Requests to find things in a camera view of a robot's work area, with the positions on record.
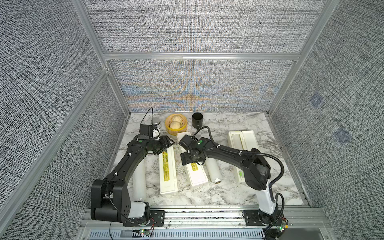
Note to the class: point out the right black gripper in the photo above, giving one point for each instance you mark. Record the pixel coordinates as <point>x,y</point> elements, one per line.
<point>185,159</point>

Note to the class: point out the yellow bowl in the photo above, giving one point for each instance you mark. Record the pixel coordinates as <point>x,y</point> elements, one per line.
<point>175,132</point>

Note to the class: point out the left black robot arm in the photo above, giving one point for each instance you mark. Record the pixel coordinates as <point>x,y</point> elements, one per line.
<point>110,199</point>

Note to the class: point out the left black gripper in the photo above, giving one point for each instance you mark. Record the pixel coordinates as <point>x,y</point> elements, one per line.
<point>165,143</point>

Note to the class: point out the black cup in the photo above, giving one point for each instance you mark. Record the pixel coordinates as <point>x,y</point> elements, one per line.
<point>197,120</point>

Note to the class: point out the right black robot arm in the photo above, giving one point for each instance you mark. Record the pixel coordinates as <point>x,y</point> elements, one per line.
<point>260,170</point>

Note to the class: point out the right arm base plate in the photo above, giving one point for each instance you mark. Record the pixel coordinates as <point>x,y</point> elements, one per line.
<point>255,217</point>

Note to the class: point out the aluminium front rail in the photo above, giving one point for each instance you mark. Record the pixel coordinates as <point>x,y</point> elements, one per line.
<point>211,223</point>

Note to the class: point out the small silver lidded jar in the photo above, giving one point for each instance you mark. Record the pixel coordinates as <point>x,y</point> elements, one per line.
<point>156,121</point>

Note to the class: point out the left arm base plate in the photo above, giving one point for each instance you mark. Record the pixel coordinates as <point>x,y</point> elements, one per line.
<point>154,218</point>

